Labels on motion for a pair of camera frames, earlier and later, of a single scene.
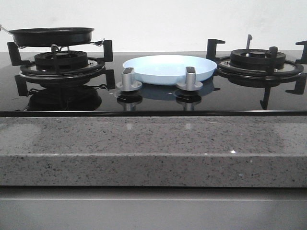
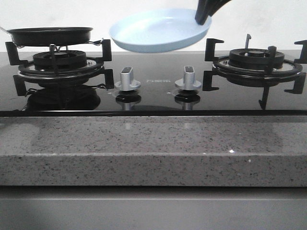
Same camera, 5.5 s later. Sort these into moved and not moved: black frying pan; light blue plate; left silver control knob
Moved: light blue plate
Not moved: left silver control knob; black frying pan
